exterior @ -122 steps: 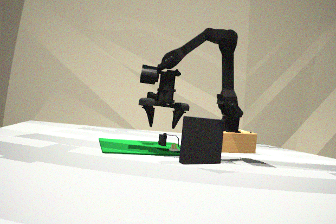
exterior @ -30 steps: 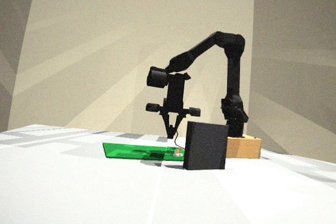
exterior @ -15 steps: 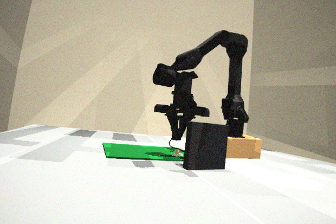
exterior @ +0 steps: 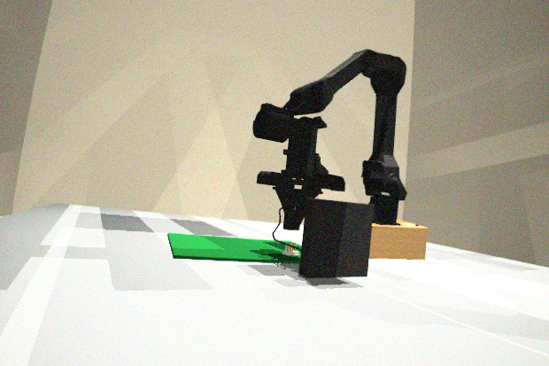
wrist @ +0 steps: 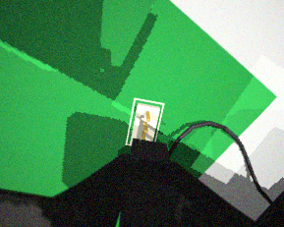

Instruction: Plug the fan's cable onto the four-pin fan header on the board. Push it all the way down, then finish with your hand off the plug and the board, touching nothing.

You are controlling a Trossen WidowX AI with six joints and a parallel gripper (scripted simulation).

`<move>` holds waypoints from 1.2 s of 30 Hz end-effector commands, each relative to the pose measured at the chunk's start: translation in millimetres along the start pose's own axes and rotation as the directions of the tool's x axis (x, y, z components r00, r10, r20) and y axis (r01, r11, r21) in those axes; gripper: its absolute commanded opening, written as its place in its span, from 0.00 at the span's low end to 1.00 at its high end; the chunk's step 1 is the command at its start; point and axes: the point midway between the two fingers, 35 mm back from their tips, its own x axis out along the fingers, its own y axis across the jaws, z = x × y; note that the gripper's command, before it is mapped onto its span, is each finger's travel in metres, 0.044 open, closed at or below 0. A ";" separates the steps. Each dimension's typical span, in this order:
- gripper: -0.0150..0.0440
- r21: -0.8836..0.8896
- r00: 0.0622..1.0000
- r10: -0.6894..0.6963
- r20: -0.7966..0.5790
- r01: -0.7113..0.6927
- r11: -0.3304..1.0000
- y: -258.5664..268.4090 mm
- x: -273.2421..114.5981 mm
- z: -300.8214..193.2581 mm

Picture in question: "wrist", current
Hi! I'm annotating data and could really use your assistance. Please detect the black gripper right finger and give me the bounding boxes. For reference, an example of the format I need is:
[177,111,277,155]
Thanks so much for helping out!
[168,161,263,227]

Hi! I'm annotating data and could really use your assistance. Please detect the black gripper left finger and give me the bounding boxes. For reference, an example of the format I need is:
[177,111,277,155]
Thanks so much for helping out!
[0,153,131,227]

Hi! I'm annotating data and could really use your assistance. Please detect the green circuit board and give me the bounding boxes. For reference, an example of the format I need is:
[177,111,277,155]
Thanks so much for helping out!
[0,0,278,197]

